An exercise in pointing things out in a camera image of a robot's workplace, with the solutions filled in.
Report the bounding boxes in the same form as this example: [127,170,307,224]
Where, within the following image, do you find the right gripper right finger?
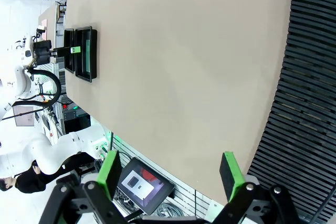
[212,152,302,224]

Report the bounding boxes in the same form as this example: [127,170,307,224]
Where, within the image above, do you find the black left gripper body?
[34,39,53,66]

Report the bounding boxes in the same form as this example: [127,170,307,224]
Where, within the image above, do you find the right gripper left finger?
[39,150,124,224]

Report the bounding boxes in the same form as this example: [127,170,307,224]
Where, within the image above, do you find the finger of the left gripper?
[51,46,81,57]

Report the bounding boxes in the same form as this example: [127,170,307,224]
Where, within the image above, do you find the large black ESD tray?
[63,28,76,74]

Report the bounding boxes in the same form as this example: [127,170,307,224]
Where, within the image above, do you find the small black ESD tray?
[74,26,98,83]

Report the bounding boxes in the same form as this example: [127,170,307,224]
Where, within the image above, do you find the green printed circuit board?
[86,39,92,72]

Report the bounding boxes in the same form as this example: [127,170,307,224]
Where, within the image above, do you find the tan background table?
[38,5,68,38]

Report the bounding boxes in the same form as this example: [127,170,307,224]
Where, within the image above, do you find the black tablet screen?
[117,157,176,216]

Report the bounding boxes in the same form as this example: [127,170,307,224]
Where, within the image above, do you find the person in black clothes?
[0,159,91,195]

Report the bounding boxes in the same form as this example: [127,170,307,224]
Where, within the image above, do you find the black slotted rack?
[246,0,336,224]

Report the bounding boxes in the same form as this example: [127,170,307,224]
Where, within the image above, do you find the black cable bundle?
[114,189,143,215]

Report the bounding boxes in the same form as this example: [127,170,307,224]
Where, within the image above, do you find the black corrugated cable hose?
[25,67,62,108]

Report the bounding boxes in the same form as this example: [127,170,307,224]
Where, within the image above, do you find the grey coiled cable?
[154,200,184,219]

